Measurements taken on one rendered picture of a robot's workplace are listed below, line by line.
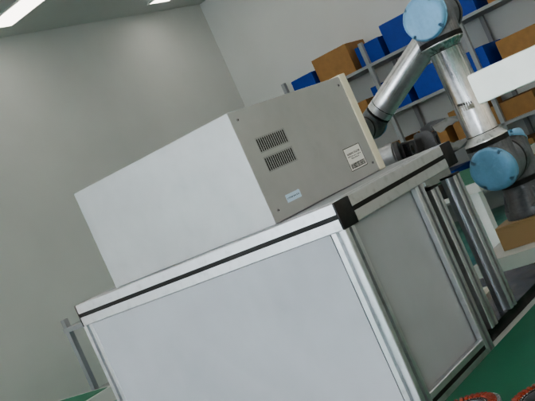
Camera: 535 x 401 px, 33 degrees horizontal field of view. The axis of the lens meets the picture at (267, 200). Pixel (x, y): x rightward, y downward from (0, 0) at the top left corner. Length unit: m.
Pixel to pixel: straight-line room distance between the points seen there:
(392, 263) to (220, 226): 0.31
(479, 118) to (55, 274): 6.00
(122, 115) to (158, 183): 7.46
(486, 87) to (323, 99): 0.76
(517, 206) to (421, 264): 0.97
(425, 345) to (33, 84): 7.29
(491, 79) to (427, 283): 0.64
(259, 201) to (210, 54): 8.91
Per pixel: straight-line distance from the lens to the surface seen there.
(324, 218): 1.43
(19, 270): 7.84
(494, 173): 2.39
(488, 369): 1.60
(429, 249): 1.63
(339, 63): 9.10
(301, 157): 1.63
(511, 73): 1.02
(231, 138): 1.53
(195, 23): 10.46
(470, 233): 1.82
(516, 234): 2.54
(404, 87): 2.61
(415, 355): 1.51
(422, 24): 2.39
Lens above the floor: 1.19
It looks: 1 degrees down
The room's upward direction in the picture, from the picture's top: 24 degrees counter-clockwise
